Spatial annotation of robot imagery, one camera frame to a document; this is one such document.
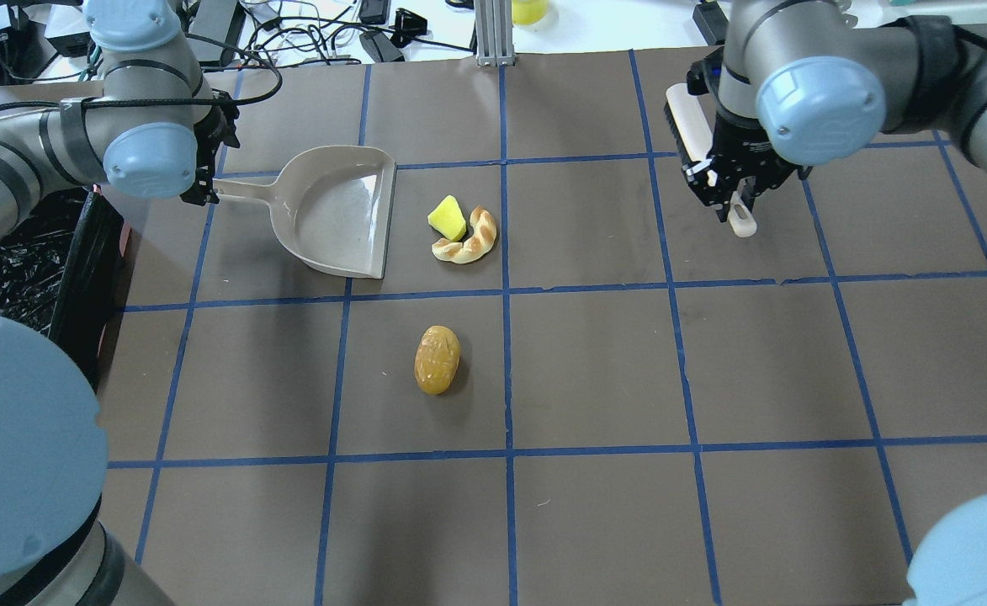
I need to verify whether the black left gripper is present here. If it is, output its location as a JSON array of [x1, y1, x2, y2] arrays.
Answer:
[[180, 104, 241, 206]]

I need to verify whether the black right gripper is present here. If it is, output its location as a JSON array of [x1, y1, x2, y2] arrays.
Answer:
[[682, 59, 813, 223]]

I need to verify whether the white hand brush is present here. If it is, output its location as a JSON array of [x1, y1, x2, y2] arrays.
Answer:
[[666, 83, 757, 238]]

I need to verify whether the beige plastic dustpan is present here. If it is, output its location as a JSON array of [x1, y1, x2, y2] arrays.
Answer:
[[214, 145, 397, 279]]

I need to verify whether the yellow sponge wedge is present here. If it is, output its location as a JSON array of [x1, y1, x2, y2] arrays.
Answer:
[[427, 195, 469, 242]]

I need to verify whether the oval golden bread roll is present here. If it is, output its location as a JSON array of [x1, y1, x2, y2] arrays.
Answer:
[[413, 325, 462, 396]]

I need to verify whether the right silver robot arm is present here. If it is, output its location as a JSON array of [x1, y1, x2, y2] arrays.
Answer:
[[665, 1, 987, 605]]

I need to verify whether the black lined trash bin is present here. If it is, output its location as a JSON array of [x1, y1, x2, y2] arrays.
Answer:
[[0, 189, 125, 387]]

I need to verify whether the black power adapter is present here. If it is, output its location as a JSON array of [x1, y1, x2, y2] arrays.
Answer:
[[358, 30, 406, 64]]

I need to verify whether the yellow tape roll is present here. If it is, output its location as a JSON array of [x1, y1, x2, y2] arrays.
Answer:
[[510, 0, 550, 24]]

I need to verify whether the aluminium frame post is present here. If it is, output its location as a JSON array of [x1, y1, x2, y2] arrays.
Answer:
[[474, 0, 517, 66]]

